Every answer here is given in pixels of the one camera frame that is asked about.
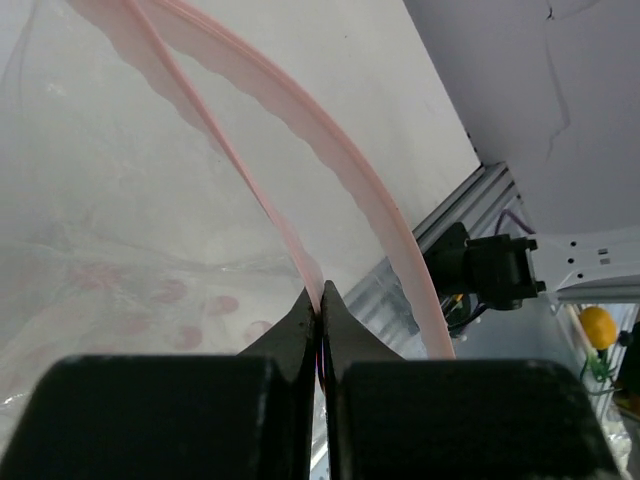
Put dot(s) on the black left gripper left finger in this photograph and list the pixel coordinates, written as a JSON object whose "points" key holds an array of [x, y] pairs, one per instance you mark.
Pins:
{"points": [[243, 416]]}

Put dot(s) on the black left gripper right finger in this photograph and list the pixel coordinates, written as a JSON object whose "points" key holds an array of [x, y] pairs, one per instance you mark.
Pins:
{"points": [[392, 418]]}

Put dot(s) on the clear pink zip top bag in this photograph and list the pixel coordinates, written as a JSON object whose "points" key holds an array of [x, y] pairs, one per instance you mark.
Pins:
{"points": [[174, 174]]}

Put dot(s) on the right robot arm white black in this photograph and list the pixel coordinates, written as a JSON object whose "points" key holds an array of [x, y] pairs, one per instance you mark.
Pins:
{"points": [[501, 271]]}

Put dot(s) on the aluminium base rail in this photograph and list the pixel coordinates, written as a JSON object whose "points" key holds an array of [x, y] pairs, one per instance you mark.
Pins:
{"points": [[378, 302]]}

